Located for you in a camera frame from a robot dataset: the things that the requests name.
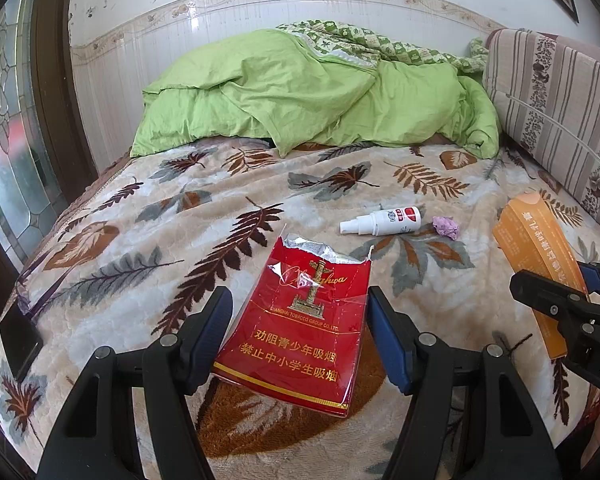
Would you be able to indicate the dark wooden glass door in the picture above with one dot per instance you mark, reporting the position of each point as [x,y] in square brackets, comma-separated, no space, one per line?
[55,85]

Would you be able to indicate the white spray bottle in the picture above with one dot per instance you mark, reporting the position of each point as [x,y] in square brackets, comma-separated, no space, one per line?
[390,220]

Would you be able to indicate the orange paper box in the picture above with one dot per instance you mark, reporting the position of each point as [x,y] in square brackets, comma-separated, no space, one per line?
[530,240]

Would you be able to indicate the leaf print blanket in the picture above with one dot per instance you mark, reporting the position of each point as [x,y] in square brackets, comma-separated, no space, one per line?
[130,240]

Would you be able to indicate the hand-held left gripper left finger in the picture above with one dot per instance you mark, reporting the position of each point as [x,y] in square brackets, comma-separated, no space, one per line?
[220,330]

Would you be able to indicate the red cigarette pack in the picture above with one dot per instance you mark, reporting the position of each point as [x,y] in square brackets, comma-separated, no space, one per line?
[290,340]

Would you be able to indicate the striped headboard cushion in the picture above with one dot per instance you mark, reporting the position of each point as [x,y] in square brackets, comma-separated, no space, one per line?
[555,100]

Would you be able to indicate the green quilt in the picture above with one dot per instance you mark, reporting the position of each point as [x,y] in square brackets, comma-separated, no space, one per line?
[280,90]

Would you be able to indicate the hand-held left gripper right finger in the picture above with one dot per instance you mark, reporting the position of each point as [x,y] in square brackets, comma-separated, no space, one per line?
[387,340]

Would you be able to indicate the purple crumpled paper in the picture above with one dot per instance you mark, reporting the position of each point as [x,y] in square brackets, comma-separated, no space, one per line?
[446,227]

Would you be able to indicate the black phone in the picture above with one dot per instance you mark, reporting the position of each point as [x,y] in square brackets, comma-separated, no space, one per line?
[20,340]

